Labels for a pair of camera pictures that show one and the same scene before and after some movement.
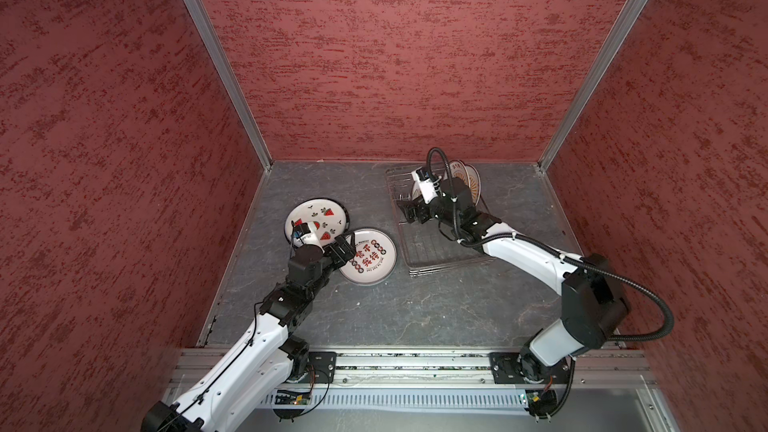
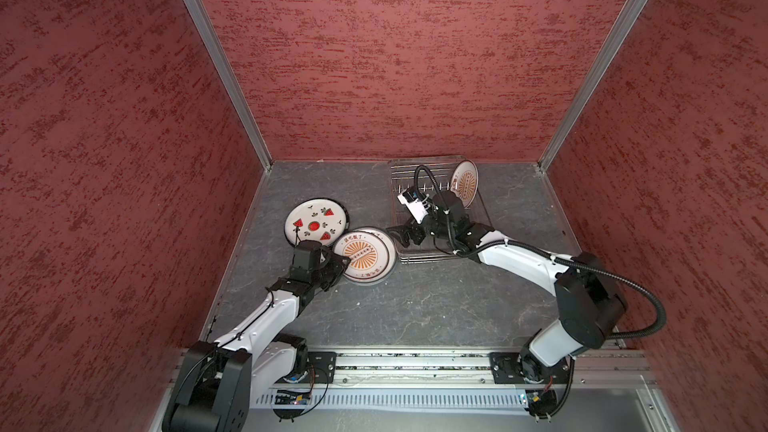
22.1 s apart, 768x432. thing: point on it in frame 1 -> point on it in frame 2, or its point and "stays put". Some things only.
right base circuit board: x=541 y=403 stays put
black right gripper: x=408 y=210 -> x=403 y=231
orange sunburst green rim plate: x=474 y=183 stays put
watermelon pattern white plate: x=329 y=218 stays put
